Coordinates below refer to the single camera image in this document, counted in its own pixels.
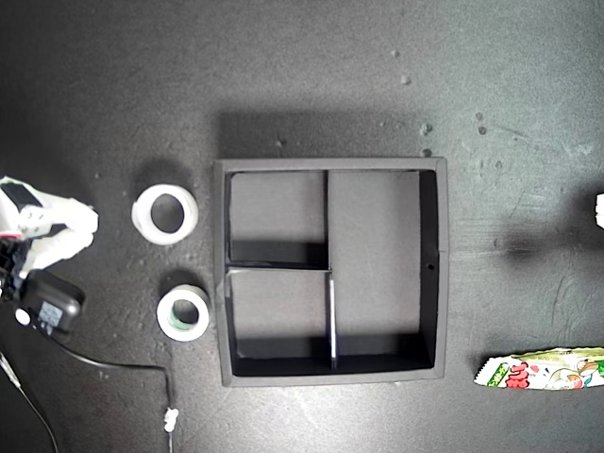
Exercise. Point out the large white tape roll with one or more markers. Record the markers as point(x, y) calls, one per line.
point(141, 222)

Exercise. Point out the white tape roll green core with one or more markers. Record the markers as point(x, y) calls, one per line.
point(165, 321)

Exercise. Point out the black tray with wells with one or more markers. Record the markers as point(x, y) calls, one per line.
point(373, 255)

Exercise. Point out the snack bar printed wrapper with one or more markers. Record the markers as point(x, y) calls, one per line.
point(542, 373)

